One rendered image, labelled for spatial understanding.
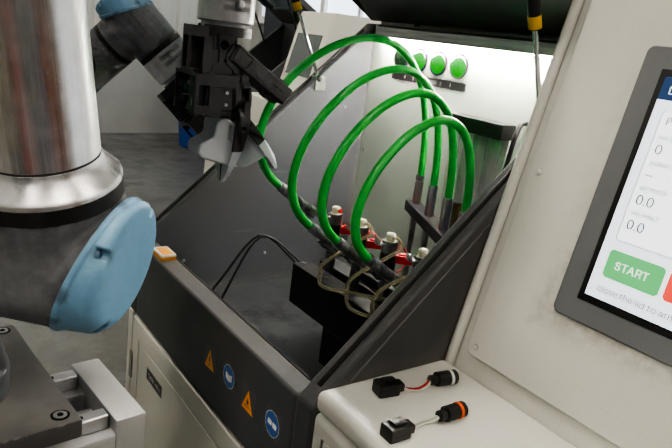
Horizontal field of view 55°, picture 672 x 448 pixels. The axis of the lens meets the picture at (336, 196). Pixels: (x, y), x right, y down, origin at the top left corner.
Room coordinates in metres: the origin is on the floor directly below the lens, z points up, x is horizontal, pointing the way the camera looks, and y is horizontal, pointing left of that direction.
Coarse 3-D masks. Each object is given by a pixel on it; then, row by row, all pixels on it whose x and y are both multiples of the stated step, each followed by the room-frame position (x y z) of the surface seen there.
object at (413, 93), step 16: (400, 96) 1.01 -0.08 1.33; (416, 96) 1.03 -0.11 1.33; (432, 96) 1.05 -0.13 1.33; (448, 112) 1.07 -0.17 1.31; (448, 128) 1.09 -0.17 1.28; (336, 160) 0.95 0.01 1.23; (448, 176) 1.10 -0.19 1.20; (320, 192) 0.94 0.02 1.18; (448, 192) 1.10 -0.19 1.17; (320, 208) 0.94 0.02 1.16; (448, 208) 1.10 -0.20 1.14; (320, 224) 0.94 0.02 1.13; (448, 224) 1.10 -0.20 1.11; (336, 240) 0.96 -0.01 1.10; (352, 256) 0.98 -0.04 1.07; (368, 272) 1.00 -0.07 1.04
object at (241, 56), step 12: (240, 48) 0.87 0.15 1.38; (240, 60) 0.87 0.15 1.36; (252, 60) 0.88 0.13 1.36; (252, 72) 0.88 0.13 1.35; (264, 72) 0.89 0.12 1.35; (252, 84) 0.92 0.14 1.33; (264, 84) 0.90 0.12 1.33; (276, 84) 0.91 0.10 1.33; (264, 96) 0.92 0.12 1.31; (276, 96) 0.91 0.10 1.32; (288, 96) 0.92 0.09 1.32
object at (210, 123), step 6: (204, 120) 0.89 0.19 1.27; (210, 120) 0.89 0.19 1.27; (216, 120) 0.90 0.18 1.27; (204, 126) 0.89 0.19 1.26; (210, 126) 0.89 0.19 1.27; (204, 132) 0.89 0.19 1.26; (210, 132) 0.89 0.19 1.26; (192, 138) 0.88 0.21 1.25; (198, 138) 0.88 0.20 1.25; (204, 138) 0.89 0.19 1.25; (192, 144) 0.88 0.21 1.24; (198, 144) 0.88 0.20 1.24; (192, 150) 0.88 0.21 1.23; (216, 162) 0.90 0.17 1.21; (216, 168) 0.90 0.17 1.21
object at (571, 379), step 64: (576, 0) 0.92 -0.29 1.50; (640, 0) 0.85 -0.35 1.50; (576, 64) 0.88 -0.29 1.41; (640, 64) 0.81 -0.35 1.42; (576, 128) 0.84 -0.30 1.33; (512, 192) 0.88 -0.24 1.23; (576, 192) 0.81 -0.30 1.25; (512, 256) 0.84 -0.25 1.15; (512, 320) 0.80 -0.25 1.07; (512, 384) 0.77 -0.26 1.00; (576, 384) 0.70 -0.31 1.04; (640, 384) 0.66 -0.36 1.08
